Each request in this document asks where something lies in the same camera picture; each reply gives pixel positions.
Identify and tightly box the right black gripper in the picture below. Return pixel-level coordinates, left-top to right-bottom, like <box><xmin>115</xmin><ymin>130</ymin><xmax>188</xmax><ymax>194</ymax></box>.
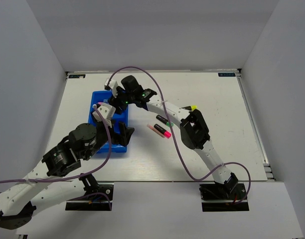
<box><xmin>108</xmin><ymin>86</ymin><xmax>135</xmax><ymax>115</ymax></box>

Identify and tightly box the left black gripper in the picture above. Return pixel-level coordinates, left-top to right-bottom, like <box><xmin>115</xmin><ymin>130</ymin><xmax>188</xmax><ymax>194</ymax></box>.
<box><xmin>84</xmin><ymin>110</ymin><xmax>135</xmax><ymax>160</ymax></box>

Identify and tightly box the pink thin pen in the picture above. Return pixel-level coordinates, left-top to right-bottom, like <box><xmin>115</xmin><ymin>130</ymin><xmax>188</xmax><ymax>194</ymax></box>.
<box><xmin>147</xmin><ymin>124</ymin><xmax>164</xmax><ymax>138</ymax></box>

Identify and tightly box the green cap black highlighter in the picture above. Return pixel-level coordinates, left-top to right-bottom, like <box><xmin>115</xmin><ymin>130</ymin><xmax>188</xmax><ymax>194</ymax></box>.
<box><xmin>155</xmin><ymin>115</ymin><xmax>173</xmax><ymax>127</ymax></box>

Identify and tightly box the pink cap black highlighter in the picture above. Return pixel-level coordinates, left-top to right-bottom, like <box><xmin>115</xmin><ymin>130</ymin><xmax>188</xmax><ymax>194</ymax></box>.
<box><xmin>154</xmin><ymin>124</ymin><xmax>171</xmax><ymax>138</ymax></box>

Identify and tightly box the yellow cap black highlighter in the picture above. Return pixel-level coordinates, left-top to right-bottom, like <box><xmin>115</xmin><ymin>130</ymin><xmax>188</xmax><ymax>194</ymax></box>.
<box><xmin>182</xmin><ymin>105</ymin><xmax>197</xmax><ymax>111</ymax></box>

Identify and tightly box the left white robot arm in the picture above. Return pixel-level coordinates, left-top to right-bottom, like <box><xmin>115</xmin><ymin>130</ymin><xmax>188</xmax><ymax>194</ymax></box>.
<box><xmin>0</xmin><ymin>122</ymin><xmax>135</xmax><ymax>230</ymax></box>

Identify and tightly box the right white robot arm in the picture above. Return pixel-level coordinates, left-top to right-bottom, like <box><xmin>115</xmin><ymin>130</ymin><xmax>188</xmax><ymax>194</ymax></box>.
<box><xmin>104</xmin><ymin>75</ymin><xmax>238</xmax><ymax>199</ymax></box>

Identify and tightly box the blue compartment tray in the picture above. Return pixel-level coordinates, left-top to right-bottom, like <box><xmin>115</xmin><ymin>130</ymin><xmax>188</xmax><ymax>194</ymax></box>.
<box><xmin>88</xmin><ymin>91</ymin><xmax>128</xmax><ymax>153</ymax></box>

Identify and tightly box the left corner label sticker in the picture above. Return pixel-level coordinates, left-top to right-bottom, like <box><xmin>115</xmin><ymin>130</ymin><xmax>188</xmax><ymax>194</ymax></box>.
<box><xmin>68</xmin><ymin>74</ymin><xmax>86</xmax><ymax>79</ymax></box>

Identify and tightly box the corner label sticker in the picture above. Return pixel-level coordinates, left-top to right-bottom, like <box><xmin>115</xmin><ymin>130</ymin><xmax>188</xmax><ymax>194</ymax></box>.
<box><xmin>68</xmin><ymin>74</ymin><xmax>86</xmax><ymax>79</ymax></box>
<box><xmin>218</xmin><ymin>72</ymin><xmax>236</xmax><ymax>77</ymax></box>

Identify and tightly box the right corner label sticker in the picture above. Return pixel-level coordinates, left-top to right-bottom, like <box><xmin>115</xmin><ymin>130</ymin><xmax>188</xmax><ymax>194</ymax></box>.
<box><xmin>218</xmin><ymin>72</ymin><xmax>236</xmax><ymax>77</ymax></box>

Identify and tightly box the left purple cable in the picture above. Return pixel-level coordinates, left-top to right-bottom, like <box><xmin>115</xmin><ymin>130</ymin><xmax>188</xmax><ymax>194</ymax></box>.
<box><xmin>0</xmin><ymin>104</ymin><xmax>113</xmax><ymax>215</ymax></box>

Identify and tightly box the purple cable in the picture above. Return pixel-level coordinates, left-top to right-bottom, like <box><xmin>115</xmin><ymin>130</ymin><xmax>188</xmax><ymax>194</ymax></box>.
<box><xmin>106</xmin><ymin>66</ymin><xmax>252</xmax><ymax>205</ymax></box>
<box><xmin>0</xmin><ymin>104</ymin><xmax>113</xmax><ymax>215</ymax></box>

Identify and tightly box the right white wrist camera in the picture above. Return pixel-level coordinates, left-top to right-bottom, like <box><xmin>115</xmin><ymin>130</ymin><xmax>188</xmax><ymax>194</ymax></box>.
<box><xmin>104</xmin><ymin>79</ymin><xmax>118</xmax><ymax>97</ymax></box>

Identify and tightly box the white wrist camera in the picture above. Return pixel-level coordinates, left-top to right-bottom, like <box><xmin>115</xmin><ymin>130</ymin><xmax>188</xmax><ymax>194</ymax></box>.
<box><xmin>91</xmin><ymin>102</ymin><xmax>116</xmax><ymax>127</ymax></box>
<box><xmin>104</xmin><ymin>79</ymin><xmax>118</xmax><ymax>97</ymax></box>

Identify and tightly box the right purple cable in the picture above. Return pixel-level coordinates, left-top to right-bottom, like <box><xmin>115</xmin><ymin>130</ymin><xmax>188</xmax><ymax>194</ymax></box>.
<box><xmin>106</xmin><ymin>66</ymin><xmax>252</xmax><ymax>205</ymax></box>

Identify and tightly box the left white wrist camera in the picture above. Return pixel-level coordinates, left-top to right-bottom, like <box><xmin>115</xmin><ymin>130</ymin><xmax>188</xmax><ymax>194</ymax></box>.
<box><xmin>91</xmin><ymin>102</ymin><xmax>116</xmax><ymax>127</ymax></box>

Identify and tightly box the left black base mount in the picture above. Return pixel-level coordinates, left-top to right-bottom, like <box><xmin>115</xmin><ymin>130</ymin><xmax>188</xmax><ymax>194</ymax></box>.
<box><xmin>65</xmin><ymin>183</ymin><xmax>114</xmax><ymax>212</ymax></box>

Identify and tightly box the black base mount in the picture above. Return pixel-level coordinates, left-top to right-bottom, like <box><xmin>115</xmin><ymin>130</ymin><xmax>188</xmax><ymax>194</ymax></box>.
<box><xmin>65</xmin><ymin>183</ymin><xmax>114</xmax><ymax>212</ymax></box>
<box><xmin>199</xmin><ymin>183</ymin><xmax>250</xmax><ymax>212</ymax></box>

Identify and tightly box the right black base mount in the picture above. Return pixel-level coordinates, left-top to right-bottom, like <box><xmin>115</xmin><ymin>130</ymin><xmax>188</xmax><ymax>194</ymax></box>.
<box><xmin>199</xmin><ymin>183</ymin><xmax>250</xmax><ymax>212</ymax></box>

